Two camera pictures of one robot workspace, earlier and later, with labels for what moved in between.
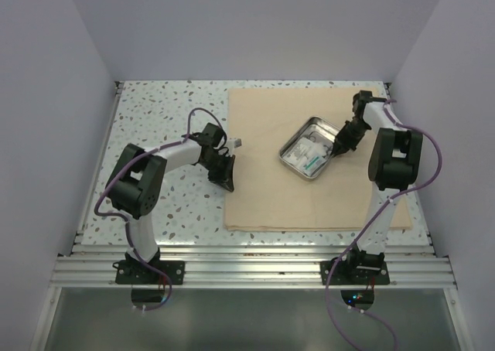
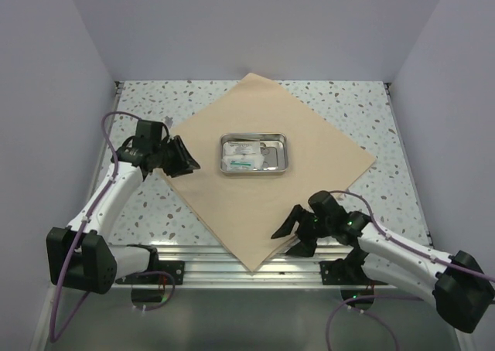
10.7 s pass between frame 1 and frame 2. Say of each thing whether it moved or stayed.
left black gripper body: moved
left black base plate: stayed
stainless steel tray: moved
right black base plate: stayed
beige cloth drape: moved
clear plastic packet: moved
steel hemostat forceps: moved
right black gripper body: moved
